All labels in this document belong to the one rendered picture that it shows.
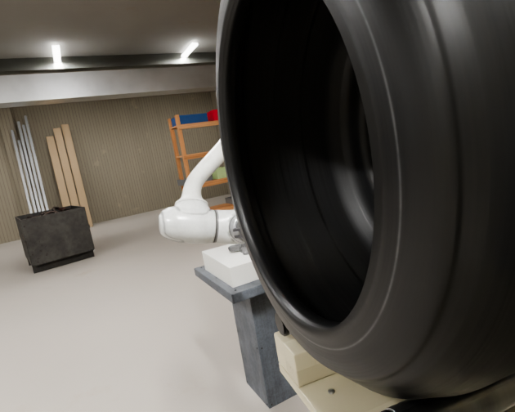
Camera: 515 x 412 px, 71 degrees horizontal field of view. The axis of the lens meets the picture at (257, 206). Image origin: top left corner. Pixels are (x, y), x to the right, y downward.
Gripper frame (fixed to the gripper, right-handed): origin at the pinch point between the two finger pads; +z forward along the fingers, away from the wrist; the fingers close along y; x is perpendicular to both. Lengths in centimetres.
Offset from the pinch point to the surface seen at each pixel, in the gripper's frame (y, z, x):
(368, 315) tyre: -11, 53, 3
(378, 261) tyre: -11, 56, -2
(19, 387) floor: -121, -185, 76
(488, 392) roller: 2, 50, 16
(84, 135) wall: -127, -943, -257
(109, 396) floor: -65, -141, 82
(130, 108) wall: -1, -955, -315
